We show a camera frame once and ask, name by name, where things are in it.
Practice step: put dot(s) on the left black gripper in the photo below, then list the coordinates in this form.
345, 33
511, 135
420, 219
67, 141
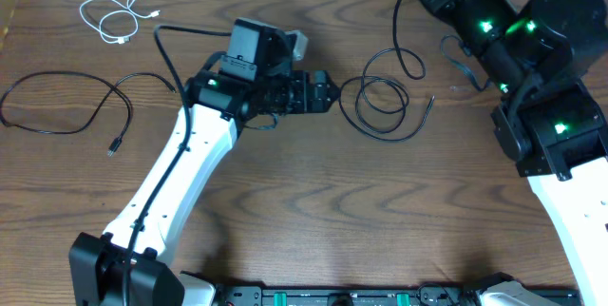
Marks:
306, 102

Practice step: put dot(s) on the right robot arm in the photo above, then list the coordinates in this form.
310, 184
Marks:
547, 121

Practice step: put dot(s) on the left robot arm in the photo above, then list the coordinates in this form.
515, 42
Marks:
130, 262

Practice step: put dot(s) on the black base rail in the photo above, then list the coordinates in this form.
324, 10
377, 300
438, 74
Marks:
496, 289

